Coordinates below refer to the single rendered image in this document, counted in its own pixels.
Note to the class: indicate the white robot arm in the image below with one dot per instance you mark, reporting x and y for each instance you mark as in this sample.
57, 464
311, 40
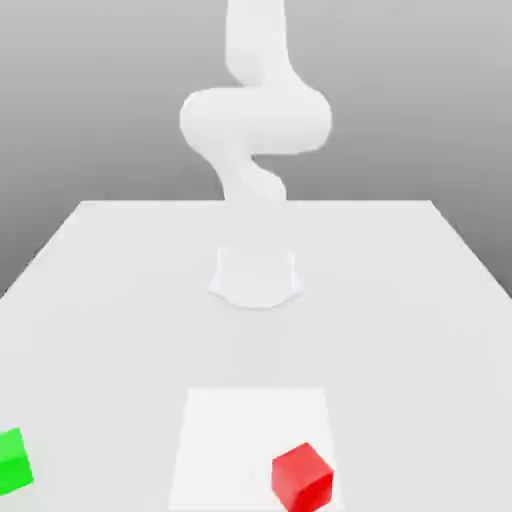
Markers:
256, 120

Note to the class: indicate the small red cube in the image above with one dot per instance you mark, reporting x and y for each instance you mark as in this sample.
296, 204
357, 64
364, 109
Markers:
300, 476

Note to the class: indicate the small green cube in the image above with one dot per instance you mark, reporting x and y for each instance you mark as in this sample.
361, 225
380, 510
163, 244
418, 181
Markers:
12, 460

